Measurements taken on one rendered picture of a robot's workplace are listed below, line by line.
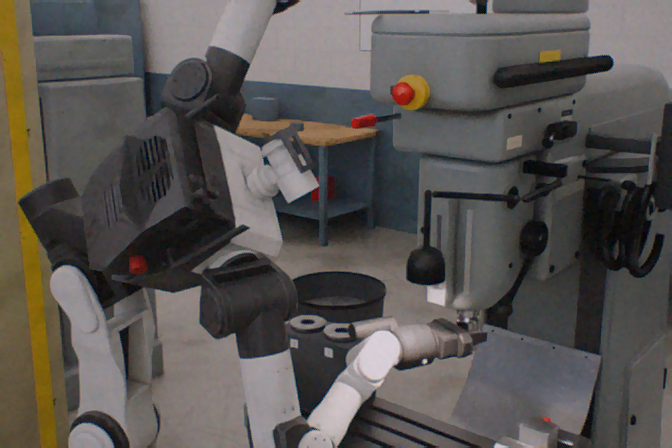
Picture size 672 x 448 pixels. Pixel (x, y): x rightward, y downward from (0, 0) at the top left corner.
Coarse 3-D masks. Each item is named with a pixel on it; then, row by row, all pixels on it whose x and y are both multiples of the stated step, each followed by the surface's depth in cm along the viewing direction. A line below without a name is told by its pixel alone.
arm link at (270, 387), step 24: (240, 360) 139; (264, 360) 136; (288, 360) 139; (264, 384) 136; (288, 384) 138; (264, 408) 137; (288, 408) 138; (264, 432) 137; (288, 432) 136; (312, 432) 139
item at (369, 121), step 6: (390, 114) 152; (396, 114) 153; (354, 120) 144; (360, 120) 144; (366, 120) 145; (372, 120) 146; (378, 120) 148; (384, 120) 150; (354, 126) 144; (360, 126) 144; (366, 126) 145; (372, 126) 147
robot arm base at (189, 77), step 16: (192, 64) 152; (208, 64) 151; (176, 80) 152; (192, 80) 151; (208, 80) 150; (176, 96) 151; (192, 96) 150; (208, 96) 150; (240, 96) 162; (208, 112) 152; (240, 112) 161
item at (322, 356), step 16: (304, 320) 202; (320, 320) 201; (288, 336) 197; (304, 336) 195; (320, 336) 195; (336, 336) 191; (304, 352) 195; (320, 352) 192; (336, 352) 190; (304, 368) 196; (320, 368) 194; (336, 368) 191; (304, 384) 197; (320, 384) 195; (304, 400) 198; (320, 400) 196; (368, 400) 199
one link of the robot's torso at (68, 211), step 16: (64, 176) 165; (32, 192) 160; (48, 192) 161; (64, 192) 163; (32, 208) 161; (48, 208) 159; (64, 208) 158; (80, 208) 160; (32, 224) 163; (48, 224) 159; (64, 224) 158; (80, 224) 156; (48, 240) 161; (64, 240) 159; (80, 240) 157; (48, 256) 163; (112, 288) 157; (128, 288) 157; (112, 304) 162
